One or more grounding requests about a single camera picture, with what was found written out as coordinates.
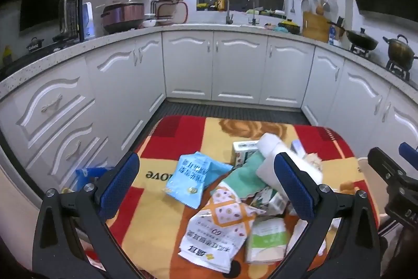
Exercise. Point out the green fuzzy cloth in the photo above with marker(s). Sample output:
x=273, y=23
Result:
x=245, y=177

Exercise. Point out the white green milk carton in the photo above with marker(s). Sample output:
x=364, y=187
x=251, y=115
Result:
x=269, y=200

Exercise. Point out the printed blanket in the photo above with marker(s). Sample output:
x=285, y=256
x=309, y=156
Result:
x=153, y=220

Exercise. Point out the row of white cabinet doors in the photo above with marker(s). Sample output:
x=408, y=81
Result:
x=238, y=69

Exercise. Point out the gas stove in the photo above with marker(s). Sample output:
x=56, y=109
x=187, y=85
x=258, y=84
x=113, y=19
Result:
x=396, y=68

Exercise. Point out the blue snack packet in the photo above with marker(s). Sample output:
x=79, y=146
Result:
x=192, y=177

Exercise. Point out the white plastic bottle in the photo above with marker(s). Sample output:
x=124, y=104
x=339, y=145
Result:
x=271, y=148

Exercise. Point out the open white green box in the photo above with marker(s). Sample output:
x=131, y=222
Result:
x=243, y=151

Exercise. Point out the white orange patterned packet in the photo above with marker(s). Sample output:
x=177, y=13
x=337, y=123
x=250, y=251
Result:
x=218, y=233

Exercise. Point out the black pot with yellow lid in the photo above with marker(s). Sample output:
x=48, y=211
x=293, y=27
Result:
x=289, y=27

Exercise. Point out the copper coloured rice cooker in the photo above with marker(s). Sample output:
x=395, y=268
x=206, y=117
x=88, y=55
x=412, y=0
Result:
x=122, y=16

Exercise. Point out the black induction cooker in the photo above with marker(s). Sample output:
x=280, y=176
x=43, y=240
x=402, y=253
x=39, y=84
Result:
x=42, y=45

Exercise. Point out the tall metal faucet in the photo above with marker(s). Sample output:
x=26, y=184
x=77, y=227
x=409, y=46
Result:
x=228, y=12

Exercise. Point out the black wok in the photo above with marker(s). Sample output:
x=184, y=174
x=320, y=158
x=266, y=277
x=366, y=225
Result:
x=361, y=38

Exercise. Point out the blue white water pitcher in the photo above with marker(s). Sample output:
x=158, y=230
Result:
x=88, y=20

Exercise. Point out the blue plastic bag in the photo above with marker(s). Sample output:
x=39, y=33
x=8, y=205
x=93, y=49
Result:
x=89, y=174

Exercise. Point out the beige patterned wrapper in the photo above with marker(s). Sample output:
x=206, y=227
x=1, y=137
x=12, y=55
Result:
x=313, y=161

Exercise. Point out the speckled kitchen countertop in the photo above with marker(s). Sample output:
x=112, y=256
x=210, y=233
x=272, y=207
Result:
x=196, y=27

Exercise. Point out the dish rack with bowls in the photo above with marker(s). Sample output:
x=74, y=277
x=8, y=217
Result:
x=168, y=6

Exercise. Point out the white plastic wrapper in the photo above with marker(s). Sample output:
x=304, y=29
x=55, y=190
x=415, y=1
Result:
x=300, y=236

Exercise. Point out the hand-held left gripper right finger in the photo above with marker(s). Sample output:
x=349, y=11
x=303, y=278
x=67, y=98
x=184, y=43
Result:
x=292, y=184

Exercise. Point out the blue white carton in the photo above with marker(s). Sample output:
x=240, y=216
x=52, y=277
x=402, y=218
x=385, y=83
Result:
x=332, y=35

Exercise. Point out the green white flat packet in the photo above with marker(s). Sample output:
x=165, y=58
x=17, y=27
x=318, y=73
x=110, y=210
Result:
x=266, y=239

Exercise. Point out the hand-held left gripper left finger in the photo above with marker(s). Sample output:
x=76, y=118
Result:
x=120, y=181

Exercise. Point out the small metal faucet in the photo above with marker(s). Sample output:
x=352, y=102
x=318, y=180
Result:
x=252, y=17

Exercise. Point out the bronze pot with lid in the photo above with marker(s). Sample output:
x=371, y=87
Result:
x=400, y=50

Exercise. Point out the wooden cutting board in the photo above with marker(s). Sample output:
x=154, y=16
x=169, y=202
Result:
x=315, y=27

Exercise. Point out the white bowl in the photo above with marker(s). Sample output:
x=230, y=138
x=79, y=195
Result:
x=149, y=20

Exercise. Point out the white medicine box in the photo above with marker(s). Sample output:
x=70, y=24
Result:
x=297, y=148

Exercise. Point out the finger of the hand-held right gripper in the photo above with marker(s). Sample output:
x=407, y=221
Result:
x=387, y=164
x=408, y=151

